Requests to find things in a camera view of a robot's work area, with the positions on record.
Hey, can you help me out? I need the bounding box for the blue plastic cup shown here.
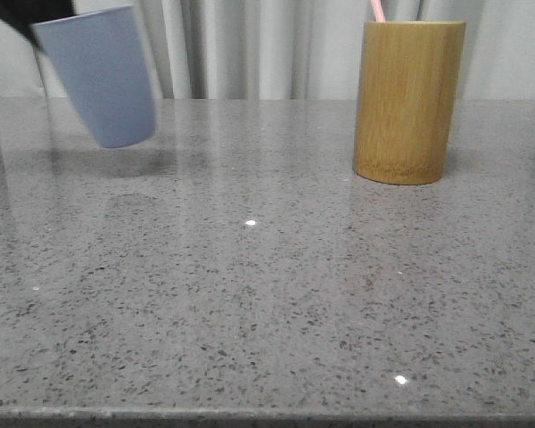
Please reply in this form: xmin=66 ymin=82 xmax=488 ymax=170
xmin=32 ymin=5 xmax=156 ymax=148

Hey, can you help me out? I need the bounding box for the bamboo cylinder holder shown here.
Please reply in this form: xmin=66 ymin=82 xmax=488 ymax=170
xmin=352 ymin=21 xmax=466 ymax=185

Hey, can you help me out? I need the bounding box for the pink chopstick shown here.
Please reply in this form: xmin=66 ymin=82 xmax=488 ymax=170
xmin=370 ymin=0 xmax=386 ymax=22

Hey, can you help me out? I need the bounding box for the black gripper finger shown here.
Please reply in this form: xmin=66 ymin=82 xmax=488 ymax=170
xmin=0 ymin=0 xmax=75 ymax=50

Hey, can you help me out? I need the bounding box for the white curtain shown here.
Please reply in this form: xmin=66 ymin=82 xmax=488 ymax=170
xmin=0 ymin=0 xmax=535 ymax=102

